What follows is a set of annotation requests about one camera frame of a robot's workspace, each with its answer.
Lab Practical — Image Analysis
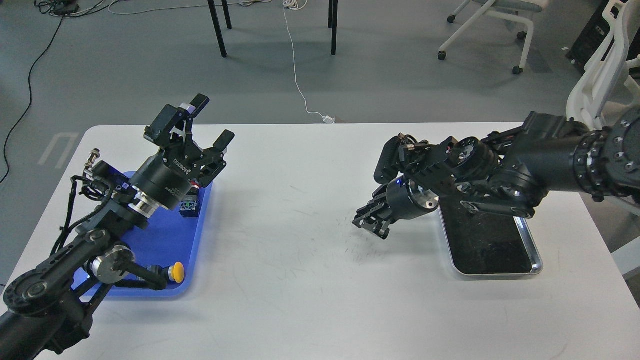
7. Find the white power cable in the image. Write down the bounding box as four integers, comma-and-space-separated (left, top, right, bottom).
107, 0, 335, 124

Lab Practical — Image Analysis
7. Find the blue plastic tray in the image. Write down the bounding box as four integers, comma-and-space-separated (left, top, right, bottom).
75, 171, 213, 300

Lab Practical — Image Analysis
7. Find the white office chair background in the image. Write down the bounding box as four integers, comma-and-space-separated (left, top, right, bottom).
438, 0, 544, 75

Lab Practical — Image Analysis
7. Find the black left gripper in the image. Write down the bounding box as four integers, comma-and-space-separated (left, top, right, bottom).
129, 94, 235, 212

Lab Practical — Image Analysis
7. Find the red push button switch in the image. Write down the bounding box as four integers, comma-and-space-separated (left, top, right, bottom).
178, 180, 201, 218

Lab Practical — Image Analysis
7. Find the black table leg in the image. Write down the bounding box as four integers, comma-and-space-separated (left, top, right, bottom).
207, 0, 233, 59
327, 0, 339, 56

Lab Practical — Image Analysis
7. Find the silver metal tray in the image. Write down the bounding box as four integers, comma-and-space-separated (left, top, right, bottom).
438, 198, 543, 280

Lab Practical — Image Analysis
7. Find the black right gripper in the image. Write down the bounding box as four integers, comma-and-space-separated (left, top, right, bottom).
352, 177, 439, 240

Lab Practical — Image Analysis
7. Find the black floor cable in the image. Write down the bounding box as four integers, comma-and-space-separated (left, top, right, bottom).
0, 0, 121, 186

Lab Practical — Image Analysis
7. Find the yellow push button switch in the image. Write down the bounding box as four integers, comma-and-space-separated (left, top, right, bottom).
148, 261, 186, 284

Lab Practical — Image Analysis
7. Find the black table leg right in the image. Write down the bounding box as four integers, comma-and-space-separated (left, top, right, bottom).
327, 0, 339, 56

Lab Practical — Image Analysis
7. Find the white office chair right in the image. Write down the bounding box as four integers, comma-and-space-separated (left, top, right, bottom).
566, 0, 639, 130

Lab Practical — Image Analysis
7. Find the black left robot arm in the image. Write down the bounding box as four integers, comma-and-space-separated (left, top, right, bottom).
1, 94, 234, 360

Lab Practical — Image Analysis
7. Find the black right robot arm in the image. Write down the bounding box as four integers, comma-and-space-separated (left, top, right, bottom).
353, 106, 640, 239

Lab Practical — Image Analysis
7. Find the black table leg left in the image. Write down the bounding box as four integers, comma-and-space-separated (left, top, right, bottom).
207, 0, 233, 59

